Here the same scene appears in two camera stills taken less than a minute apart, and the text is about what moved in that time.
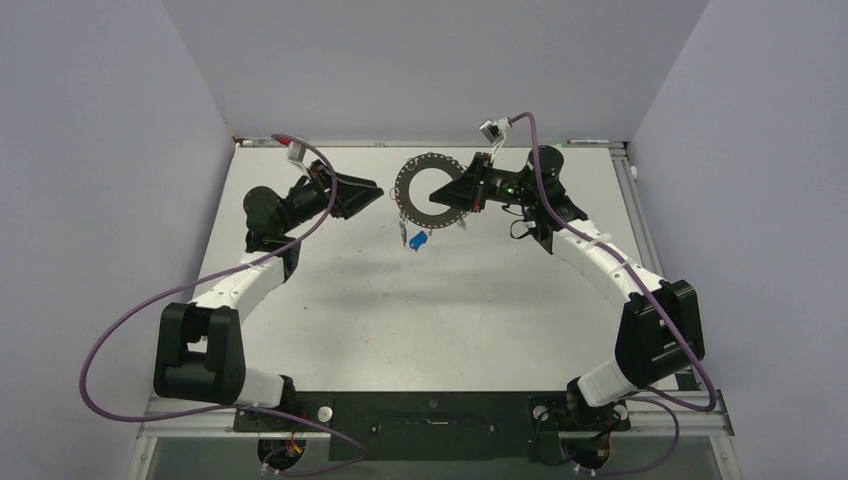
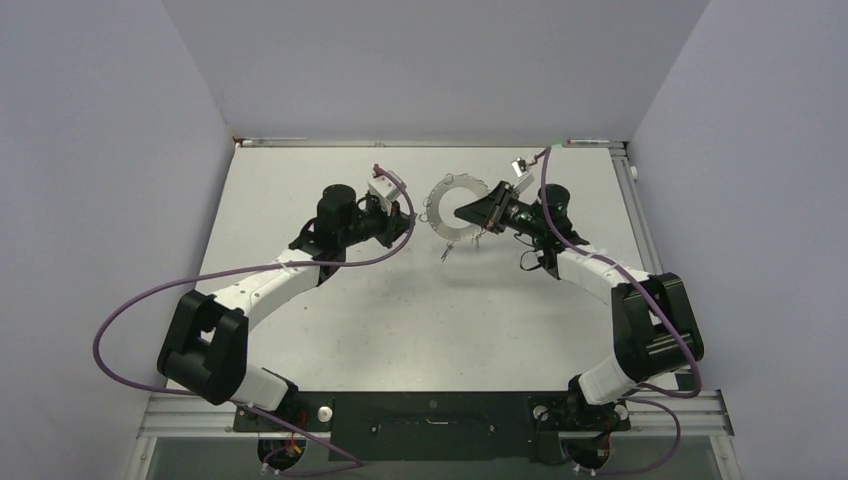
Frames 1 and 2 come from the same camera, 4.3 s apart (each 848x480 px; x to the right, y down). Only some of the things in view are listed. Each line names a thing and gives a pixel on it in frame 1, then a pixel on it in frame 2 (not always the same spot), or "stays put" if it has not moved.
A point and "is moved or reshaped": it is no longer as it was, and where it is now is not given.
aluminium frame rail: (697, 415) stays put
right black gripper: (466, 191) -> (496, 205)
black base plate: (432, 426) stays put
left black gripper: (352, 195) -> (391, 225)
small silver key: (402, 225) is moved or reshaped
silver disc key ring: (402, 190) -> (474, 185)
